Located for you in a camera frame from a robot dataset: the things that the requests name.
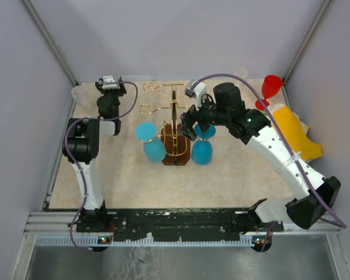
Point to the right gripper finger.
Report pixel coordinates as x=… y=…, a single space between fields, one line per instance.
x=188 y=132
x=190 y=117

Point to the red plastic wine glass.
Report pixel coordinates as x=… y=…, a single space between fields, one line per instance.
x=270 y=87

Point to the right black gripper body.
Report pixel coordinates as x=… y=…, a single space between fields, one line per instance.
x=209 y=114

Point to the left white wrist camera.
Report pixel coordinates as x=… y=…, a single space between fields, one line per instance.
x=107 y=82

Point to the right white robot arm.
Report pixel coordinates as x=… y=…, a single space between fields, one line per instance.
x=312 y=192

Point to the patterned yellow cloth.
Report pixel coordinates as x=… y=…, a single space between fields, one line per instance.
x=295 y=132

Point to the left aluminium corner post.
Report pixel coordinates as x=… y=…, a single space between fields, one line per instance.
x=49 y=40

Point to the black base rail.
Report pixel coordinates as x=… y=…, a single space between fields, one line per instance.
x=186 y=227

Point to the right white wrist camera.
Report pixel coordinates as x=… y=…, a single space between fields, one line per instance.
x=196 y=90

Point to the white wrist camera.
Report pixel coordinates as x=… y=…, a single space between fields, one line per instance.
x=107 y=82
x=196 y=90

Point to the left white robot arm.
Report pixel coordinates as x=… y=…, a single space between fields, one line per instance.
x=81 y=147

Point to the gold wire glass rack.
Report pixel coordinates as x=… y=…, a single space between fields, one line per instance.
x=178 y=151

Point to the blue wine glass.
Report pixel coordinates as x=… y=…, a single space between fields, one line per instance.
x=153 y=147
x=202 y=150

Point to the right aluminium corner post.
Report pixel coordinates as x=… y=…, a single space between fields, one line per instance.
x=307 y=40

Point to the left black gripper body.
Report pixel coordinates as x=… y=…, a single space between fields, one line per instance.
x=114 y=95

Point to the aluminium corner post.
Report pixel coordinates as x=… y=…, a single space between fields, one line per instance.
x=49 y=40
x=307 y=40

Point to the clear wine glass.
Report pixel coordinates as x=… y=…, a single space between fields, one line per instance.
x=80 y=95
x=241 y=72

